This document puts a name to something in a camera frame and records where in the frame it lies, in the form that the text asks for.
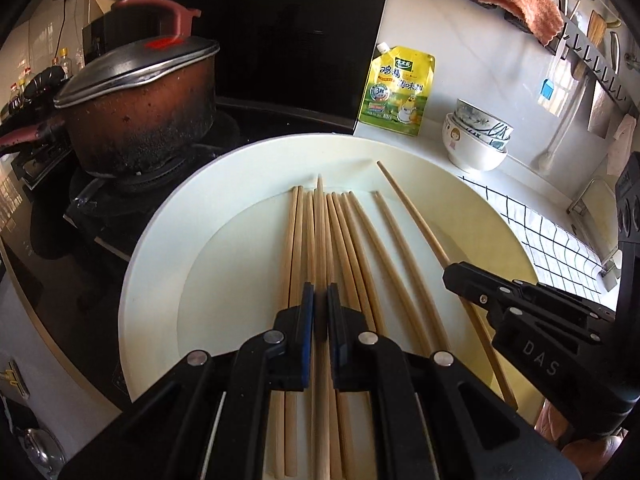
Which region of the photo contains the wooden chopstick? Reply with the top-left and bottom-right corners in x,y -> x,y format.
304,191 -> 317,479
321,193 -> 345,479
271,186 -> 299,479
332,193 -> 376,332
376,160 -> 518,410
284,186 -> 304,478
343,193 -> 387,336
373,192 -> 451,354
314,176 -> 331,479
326,194 -> 360,479

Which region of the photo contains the right human hand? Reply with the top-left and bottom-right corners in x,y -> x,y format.
535,400 -> 627,479

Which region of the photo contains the white checkered cloth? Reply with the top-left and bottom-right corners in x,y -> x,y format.
461,177 -> 618,311

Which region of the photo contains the large white round tray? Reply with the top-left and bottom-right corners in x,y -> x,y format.
118,134 -> 542,422

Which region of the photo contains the pink hanging cloth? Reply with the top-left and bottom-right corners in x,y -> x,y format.
606,114 -> 637,177

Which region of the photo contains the patterned middle bowl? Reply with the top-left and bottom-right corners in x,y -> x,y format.
452,110 -> 513,151

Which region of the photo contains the patterned bowl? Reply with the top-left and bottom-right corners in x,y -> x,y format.
454,99 -> 513,139
452,110 -> 513,151

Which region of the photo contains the white bottom bowl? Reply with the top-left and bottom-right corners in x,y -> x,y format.
442,113 -> 506,172

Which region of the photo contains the black gas stove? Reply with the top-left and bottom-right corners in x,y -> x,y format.
24,112 -> 243,260

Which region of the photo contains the metal cleaver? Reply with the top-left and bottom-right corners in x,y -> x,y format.
587,81 -> 615,139

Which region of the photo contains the yellow seasoning pouch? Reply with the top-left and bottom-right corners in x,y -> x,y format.
358,42 -> 436,136

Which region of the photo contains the patterned top bowl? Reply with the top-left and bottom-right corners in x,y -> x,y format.
454,99 -> 513,139

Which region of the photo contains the blue silicone brush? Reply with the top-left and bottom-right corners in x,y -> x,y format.
537,34 -> 566,115

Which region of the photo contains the dark red cooking pot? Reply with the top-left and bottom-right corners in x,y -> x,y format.
60,56 -> 216,178

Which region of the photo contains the dark frying pan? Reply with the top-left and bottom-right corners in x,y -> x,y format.
1,66 -> 68,155

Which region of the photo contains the black wall hook rail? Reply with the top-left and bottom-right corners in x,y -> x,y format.
476,0 -> 639,117

